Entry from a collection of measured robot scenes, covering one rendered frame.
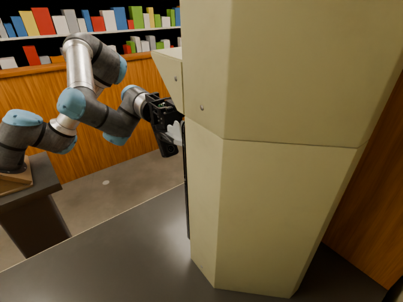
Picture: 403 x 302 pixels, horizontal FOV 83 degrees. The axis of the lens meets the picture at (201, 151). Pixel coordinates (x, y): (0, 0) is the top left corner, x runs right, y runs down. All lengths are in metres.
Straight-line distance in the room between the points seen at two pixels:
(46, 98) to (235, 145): 2.14
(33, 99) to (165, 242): 1.87
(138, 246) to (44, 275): 0.26
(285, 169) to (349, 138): 0.10
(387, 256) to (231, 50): 0.66
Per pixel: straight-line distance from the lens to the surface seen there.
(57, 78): 2.36
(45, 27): 2.82
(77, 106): 0.67
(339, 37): 0.33
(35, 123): 1.14
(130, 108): 0.73
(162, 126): 0.59
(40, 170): 1.28
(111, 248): 0.83
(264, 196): 0.43
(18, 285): 0.88
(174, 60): 0.42
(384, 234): 0.76
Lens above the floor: 1.59
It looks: 34 degrees down
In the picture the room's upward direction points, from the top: straight up
